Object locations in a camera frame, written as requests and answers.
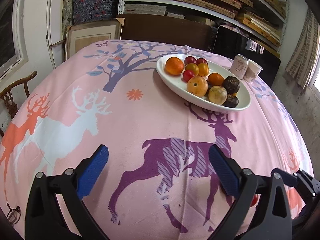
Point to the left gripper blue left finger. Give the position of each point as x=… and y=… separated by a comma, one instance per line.
x=89, y=171

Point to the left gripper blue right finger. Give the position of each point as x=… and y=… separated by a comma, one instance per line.
x=227, y=170

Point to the yellow-brown speckled passion fruit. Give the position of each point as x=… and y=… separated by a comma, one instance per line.
x=217, y=95

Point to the dark speckled passion fruit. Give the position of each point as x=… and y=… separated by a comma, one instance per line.
x=231, y=84

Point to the large yellow-orange fruit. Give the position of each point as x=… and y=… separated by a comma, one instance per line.
x=197, y=86

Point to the red tomato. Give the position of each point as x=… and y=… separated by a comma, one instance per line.
x=187, y=75

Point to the small orange tangerine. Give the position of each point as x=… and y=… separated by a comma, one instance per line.
x=203, y=69

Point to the red plum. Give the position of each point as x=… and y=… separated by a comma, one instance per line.
x=189, y=60
x=201, y=60

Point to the large orange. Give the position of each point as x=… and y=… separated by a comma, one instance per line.
x=174, y=66

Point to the dark purple passion fruit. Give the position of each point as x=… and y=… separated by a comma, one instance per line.
x=232, y=101

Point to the pink deer-print tablecloth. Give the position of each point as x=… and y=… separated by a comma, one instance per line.
x=158, y=182

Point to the eyeglasses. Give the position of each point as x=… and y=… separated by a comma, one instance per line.
x=14, y=214

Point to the white oval plate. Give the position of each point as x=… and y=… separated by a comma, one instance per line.
x=179, y=87

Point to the white paper cup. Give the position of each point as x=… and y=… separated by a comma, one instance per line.
x=252, y=71

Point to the pink drink can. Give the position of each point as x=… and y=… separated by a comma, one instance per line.
x=239, y=66

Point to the black panel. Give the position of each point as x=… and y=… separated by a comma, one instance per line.
x=229, y=43

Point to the framed picture on floor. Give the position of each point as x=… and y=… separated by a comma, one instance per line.
x=81, y=35

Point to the dark brown board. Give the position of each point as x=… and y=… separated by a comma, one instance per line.
x=164, y=29

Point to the blue patterned boxes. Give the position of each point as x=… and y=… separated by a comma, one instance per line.
x=85, y=11

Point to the white metal shelving unit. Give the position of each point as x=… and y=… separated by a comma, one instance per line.
x=263, y=19

